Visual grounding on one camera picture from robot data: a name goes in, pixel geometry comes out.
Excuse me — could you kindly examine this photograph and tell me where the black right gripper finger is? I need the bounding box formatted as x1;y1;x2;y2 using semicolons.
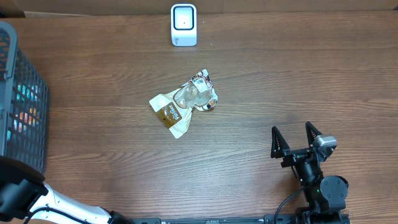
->
305;121;322;147
271;126;290;159

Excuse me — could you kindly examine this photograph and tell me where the beige brown snack bag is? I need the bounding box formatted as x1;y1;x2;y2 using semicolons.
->
149;69;218;139

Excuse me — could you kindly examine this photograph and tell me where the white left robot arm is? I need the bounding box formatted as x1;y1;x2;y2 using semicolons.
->
1;156;132;224

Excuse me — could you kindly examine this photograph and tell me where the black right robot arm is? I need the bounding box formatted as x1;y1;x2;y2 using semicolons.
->
264;121;350;224

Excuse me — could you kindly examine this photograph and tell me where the white barcode scanner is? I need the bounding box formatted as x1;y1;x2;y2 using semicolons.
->
170;3;198;47

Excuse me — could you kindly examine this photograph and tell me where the black mesh basket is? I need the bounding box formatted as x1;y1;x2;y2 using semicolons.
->
1;21;50;174

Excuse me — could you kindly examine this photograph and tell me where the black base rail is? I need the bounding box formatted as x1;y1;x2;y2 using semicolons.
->
132;213;299;224

